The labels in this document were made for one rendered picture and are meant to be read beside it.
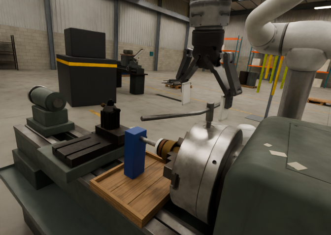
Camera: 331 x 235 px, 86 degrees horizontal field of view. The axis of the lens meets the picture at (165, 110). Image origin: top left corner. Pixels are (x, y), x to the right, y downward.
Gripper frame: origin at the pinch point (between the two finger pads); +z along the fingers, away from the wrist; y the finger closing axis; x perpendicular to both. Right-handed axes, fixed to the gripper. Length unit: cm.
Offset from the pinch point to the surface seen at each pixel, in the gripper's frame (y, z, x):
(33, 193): -86, 72, -54
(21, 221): -124, 126, -74
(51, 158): -57, 35, -38
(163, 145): -15.6, 20.5, -2.7
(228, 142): 8.3, 8.2, 1.9
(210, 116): 0.8, 3.3, 2.8
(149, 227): -4.8, 41.6, -18.0
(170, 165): -3.8, 18.5, -8.9
